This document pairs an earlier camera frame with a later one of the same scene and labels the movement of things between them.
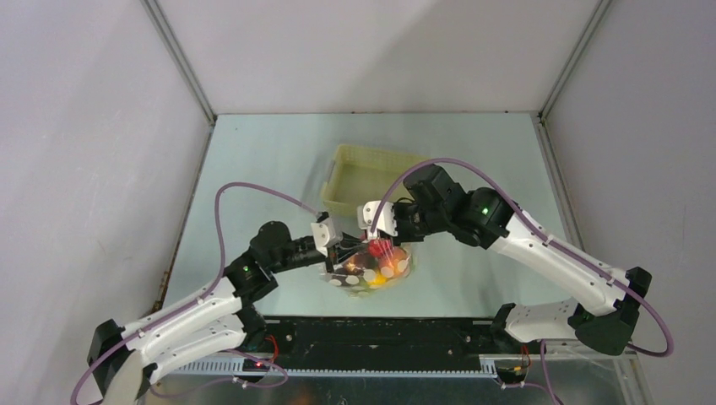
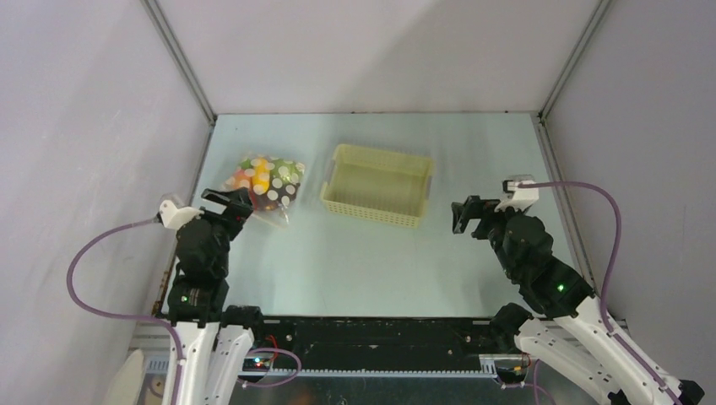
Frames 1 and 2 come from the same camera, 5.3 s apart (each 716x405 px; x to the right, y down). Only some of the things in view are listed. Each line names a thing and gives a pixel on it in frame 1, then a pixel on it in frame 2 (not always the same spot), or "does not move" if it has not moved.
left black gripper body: x=334 y=256 → x=229 y=224
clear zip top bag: x=359 y=273 → x=273 y=182
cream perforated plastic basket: x=358 y=175 does not move
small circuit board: x=249 y=365 does not move
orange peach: x=398 y=264 → x=241 y=180
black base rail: x=386 y=343 does not move
